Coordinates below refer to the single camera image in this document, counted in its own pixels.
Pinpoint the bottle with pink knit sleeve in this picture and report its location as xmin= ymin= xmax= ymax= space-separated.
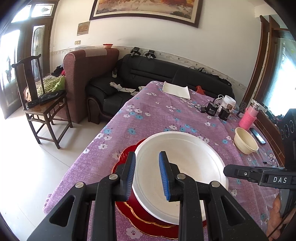
xmin=239 ymin=101 xmax=259 ymax=130

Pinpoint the wooden glass door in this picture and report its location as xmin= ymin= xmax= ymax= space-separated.
xmin=0 ymin=0 xmax=58 ymax=120

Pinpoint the white plastic jar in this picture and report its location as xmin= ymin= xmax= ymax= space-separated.
xmin=222 ymin=95 xmax=237 ymax=110

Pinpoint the small red gold-rimmed plate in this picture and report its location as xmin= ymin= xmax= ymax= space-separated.
xmin=124 ymin=201 xmax=177 ymax=229

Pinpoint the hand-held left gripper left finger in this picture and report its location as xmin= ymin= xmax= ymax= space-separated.
xmin=26 ymin=152 xmax=137 ymax=241

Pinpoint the person's right hand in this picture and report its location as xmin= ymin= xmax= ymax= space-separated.
xmin=266 ymin=195 xmax=287 ymax=239

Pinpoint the dark wooden chair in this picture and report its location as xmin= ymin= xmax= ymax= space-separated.
xmin=11 ymin=54 xmax=73 ymax=149

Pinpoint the black battery charger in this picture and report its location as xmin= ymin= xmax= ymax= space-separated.
xmin=206 ymin=102 xmax=220 ymax=116

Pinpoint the brown fabric armchair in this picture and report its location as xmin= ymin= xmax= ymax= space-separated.
xmin=63 ymin=47 xmax=119 ymax=124

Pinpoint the purple floral tablecloth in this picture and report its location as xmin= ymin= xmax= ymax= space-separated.
xmin=43 ymin=80 xmax=286 ymax=241

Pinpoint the dark boxy motor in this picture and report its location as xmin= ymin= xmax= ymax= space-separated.
xmin=218 ymin=104 xmax=233 ymax=120

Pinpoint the black bag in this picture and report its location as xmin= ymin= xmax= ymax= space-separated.
xmin=28 ymin=90 xmax=66 ymax=108

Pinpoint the dark wooden cabinet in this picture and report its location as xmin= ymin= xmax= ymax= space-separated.
xmin=238 ymin=15 xmax=296 ymax=163

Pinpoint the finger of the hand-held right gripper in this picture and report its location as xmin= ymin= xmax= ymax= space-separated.
xmin=223 ymin=164 xmax=287 ymax=186

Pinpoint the black leather sofa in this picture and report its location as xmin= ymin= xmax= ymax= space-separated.
xmin=87 ymin=54 xmax=235 ymax=123

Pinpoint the framed wall painting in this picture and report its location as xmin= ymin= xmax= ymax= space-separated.
xmin=89 ymin=0 xmax=203 ymax=29

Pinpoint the white glove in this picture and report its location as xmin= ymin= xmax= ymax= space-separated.
xmin=109 ymin=81 xmax=123 ymax=92

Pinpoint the cream plastic bowl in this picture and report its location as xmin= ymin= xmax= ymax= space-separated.
xmin=234 ymin=127 xmax=259 ymax=155

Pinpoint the black smartphone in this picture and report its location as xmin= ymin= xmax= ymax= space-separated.
xmin=250 ymin=127 xmax=266 ymax=144

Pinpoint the small wall plaque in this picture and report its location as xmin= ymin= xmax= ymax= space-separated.
xmin=77 ymin=21 xmax=90 ymax=36

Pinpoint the large red glass plate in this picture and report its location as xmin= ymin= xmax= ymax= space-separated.
xmin=112 ymin=138 xmax=207 ymax=239

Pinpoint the large white bowl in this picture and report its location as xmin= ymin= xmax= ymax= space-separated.
xmin=132 ymin=132 xmax=229 ymax=229

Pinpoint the green patterned cloth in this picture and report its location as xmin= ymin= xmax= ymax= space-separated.
xmin=43 ymin=75 xmax=66 ymax=93

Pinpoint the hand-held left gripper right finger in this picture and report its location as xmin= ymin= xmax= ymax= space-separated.
xmin=158 ymin=151 xmax=269 ymax=241

